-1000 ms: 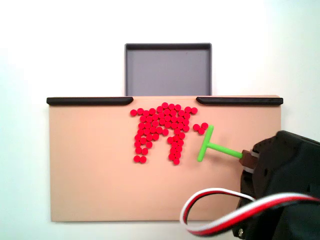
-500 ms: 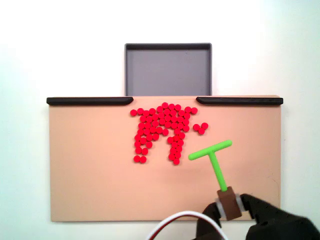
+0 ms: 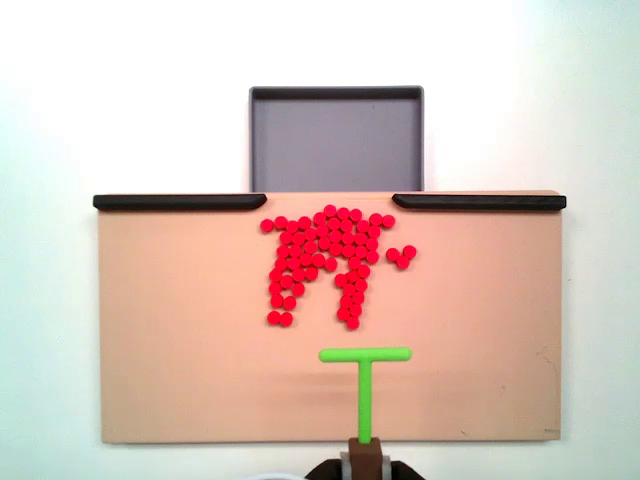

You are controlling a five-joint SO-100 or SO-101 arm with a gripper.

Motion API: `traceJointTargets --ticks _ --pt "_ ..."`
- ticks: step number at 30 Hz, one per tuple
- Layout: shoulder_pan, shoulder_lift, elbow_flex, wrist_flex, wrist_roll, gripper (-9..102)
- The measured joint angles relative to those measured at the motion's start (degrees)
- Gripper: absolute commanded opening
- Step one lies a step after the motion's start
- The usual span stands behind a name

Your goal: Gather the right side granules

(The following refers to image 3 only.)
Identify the green T-shaped pusher tool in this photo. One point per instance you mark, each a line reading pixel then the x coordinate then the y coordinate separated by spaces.
pixel 365 390

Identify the beige rectangular board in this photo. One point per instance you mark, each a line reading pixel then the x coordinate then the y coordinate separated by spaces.
pixel 200 350

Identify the brown tool holder block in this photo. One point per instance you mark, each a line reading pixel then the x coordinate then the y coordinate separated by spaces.
pixel 365 460

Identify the grey square tray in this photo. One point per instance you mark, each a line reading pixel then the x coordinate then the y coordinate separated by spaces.
pixel 335 145

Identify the black edge bar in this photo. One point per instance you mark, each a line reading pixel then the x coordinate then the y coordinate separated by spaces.
pixel 480 202
pixel 175 202

